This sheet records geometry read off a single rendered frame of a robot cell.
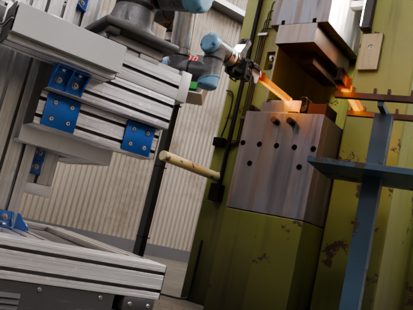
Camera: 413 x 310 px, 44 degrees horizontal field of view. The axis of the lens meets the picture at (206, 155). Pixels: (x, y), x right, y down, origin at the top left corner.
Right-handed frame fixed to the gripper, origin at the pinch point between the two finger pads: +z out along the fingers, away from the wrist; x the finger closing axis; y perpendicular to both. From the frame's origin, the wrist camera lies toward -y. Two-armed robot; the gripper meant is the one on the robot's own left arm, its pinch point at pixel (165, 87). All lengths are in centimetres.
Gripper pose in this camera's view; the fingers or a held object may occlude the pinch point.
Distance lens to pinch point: 235.1
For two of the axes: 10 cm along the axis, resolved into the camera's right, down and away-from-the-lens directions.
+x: 5.6, 0.0, -8.3
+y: -8.0, -2.7, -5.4
